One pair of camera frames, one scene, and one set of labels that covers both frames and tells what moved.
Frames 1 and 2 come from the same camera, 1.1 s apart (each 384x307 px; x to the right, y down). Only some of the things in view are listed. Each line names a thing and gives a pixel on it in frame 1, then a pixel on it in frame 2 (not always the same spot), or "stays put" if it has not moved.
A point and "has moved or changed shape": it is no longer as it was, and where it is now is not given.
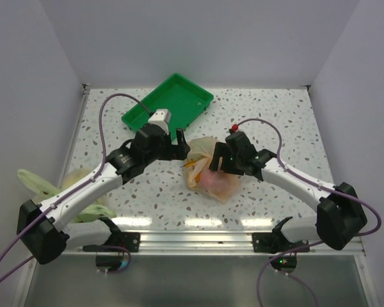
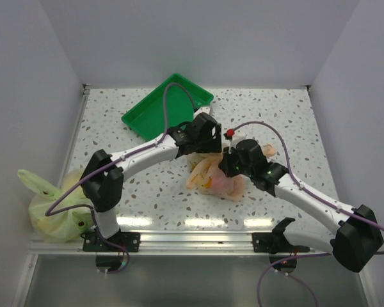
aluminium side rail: x=86 y=90 stays put
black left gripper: x=175 y=151 -> x=214 y=144
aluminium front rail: x=201 y=244 stays put
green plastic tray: x=185 y=100 stays put
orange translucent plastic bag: x=219 y=184 has moved or changed shape
